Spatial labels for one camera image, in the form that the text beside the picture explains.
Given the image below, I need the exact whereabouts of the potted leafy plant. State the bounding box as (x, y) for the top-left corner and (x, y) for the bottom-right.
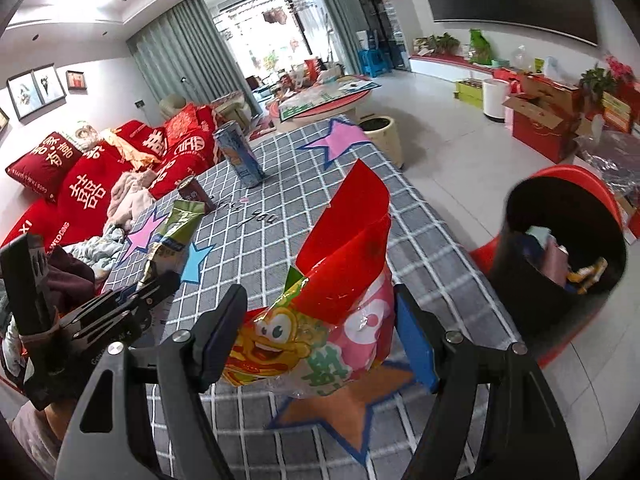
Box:
(579, 64), (619, 107)

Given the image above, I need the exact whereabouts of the dark red can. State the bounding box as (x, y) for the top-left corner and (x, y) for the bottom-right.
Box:
(175, 174), (218, 214)

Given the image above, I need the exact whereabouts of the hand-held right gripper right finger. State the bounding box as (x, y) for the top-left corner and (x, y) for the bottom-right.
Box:
(393, 284), (581, 480)

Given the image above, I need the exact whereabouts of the cartoon snack bag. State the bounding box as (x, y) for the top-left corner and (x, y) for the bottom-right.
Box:
(221, 265), (401, 398)

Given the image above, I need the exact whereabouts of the clear cellophane wrap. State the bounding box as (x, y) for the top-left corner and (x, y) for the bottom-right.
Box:
(579, 129), (640, 197)

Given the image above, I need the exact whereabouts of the grey curtain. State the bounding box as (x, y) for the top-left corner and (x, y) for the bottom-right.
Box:
(306, 0), (362, 67)
(126, 0), (252, 107)

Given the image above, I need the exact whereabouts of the blue plastic stool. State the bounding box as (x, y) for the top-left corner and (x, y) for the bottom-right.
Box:
(357, 48), (392, 78)

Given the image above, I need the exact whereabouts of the red patterned cushion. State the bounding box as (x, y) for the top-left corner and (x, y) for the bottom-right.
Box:
(164, 104), (202, 147)

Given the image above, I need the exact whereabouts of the potted green plant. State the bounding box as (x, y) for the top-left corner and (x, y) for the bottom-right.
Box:
(424, 32), (462, 57)

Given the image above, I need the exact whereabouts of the pink flower bouquet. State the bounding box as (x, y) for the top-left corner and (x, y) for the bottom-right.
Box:
(604, 55), (640, 88)

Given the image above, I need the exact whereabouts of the white cylinder bin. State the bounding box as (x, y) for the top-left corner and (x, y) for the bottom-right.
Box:
(481, 77), (517, 122)

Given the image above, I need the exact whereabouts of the person's left forearm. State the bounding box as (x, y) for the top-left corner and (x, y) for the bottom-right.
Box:
(9, 397), (77, 471)

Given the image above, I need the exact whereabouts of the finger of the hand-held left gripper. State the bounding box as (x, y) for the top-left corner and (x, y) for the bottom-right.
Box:
(55, 270), (181, 334)
(75, 295), (171, 356)

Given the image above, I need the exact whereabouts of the white tv bench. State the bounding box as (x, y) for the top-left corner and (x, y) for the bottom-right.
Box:
(409, 52), (501, 82)

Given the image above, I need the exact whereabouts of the glossy red foil bag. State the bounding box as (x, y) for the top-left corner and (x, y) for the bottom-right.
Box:
(294, 159), (394, 328)

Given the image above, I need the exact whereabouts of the yellow snack packet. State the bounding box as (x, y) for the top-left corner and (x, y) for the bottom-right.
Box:
(566, 256), (609, 292)

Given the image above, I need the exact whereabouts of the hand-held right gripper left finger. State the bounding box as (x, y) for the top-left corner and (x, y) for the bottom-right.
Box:
(57, 284), (249, 480)

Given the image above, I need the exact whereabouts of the round coffee table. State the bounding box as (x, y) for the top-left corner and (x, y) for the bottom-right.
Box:
(264, 74), (387, 134)

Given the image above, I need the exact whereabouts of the red sofa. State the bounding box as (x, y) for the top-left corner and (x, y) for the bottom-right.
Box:
(0, 104), (222, 273)

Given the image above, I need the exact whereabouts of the green snack bag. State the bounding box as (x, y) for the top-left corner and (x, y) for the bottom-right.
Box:
(136, 199), (206, 292)

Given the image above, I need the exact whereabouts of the tall blue can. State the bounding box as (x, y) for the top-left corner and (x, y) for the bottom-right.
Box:
(213, 120), (267, 189)

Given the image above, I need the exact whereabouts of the open red cardboard box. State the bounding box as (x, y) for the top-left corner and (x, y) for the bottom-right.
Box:
(501, 94), (583, 164)

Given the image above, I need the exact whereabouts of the dark glass cabinet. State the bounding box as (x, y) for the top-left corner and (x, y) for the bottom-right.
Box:
(344, 0), (412, 72)

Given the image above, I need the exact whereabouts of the red lettered pillow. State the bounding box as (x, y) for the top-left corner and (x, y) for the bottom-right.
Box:
(5, 131), (84, 197)

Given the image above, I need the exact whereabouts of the yellow red gift box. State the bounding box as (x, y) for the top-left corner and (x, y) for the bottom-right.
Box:
(601, 91), (634, 132)

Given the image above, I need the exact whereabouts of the pink plush blanket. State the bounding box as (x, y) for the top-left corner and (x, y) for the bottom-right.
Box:
(109, 168), (159, 227)

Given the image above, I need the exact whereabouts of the black waste bin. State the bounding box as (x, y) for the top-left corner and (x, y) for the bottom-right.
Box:
(486, 174), (629, 357)

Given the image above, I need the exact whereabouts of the green gift box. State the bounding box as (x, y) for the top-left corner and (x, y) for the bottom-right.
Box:
(453, 78), (487, 109)

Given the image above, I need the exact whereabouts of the grey checked tablecloth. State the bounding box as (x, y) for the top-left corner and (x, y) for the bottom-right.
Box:
(97, 115), (526, 480)

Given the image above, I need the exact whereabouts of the dark maroon garment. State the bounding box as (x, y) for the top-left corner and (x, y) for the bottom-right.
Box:
(44, 245), (99, 307)

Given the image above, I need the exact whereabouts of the gold satin cloth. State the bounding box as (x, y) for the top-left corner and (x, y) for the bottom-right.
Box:
(106, 129), (162, 170)

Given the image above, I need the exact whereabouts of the beige recliner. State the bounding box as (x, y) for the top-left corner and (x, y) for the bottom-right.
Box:
(219, 92), (252, 129)

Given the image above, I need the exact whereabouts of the beige waste bin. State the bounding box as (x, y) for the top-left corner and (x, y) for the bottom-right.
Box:
(359, 115), (404, 169)

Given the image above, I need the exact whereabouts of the beige armchair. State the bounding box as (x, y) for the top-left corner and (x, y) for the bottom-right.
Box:
(159, 93), (189, 117)

